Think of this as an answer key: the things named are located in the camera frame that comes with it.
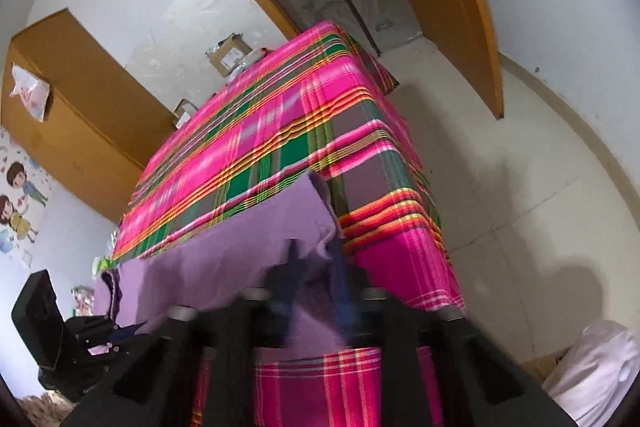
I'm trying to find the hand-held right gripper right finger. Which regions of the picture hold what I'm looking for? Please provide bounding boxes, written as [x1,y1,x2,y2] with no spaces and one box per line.
[330,239,576,427]

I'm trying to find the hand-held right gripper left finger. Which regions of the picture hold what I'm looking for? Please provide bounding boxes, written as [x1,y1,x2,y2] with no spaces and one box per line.
[60,239,306,427]

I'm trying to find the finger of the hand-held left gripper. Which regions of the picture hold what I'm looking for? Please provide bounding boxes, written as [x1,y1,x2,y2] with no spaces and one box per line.
[86,325,147,356]

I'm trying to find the purple fleece pants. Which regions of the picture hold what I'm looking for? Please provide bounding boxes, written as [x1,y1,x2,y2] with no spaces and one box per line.
[92,169,383,353]

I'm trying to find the cluster of small bottles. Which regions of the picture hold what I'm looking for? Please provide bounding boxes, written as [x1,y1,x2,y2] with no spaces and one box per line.
[72,284,96,315]

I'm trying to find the person's patterned fleece clothing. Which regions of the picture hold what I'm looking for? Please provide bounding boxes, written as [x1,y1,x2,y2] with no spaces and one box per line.
[15,389,76,427]

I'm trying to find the pink plaid blanket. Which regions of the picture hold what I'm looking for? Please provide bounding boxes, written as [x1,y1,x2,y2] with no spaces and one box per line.
[107,19,466,427]

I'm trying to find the small white box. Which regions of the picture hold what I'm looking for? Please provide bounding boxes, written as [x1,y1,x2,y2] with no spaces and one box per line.
[172,99,201,128]

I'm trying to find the wooden headboard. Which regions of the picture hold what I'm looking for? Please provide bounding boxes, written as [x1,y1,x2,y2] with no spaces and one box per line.
[520,347,571,383]

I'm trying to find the wooden wardrobe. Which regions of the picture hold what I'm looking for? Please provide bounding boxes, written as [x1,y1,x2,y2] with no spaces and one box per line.
[0,7,176,225]

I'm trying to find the brown cardboard box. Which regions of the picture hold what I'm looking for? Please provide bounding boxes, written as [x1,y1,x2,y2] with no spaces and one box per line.
[204,33,251,78]

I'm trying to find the paper sheet on wardrobe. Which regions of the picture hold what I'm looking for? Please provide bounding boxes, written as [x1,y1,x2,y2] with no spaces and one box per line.
[9,64,53,122]

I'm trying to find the white bedding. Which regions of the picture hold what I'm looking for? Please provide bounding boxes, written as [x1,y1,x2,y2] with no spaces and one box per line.
[542,319,640,427]

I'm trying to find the cartoon wall poster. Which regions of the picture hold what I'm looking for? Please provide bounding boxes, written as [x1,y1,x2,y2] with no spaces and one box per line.
[0,127,53,268]

